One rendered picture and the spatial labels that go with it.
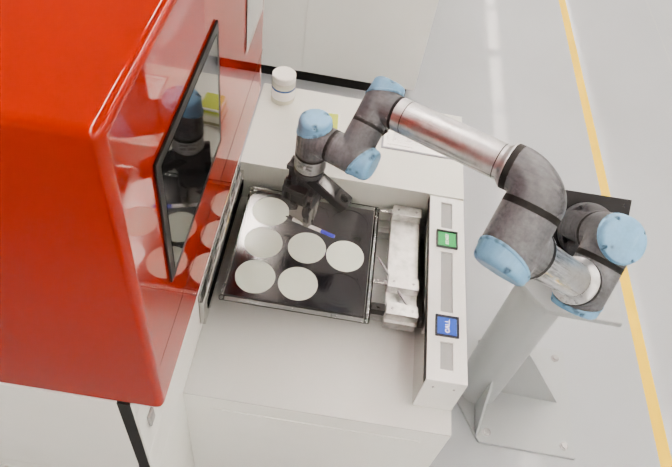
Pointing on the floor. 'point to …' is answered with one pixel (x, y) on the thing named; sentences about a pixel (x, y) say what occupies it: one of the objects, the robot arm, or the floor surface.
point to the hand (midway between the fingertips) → (310, 223)
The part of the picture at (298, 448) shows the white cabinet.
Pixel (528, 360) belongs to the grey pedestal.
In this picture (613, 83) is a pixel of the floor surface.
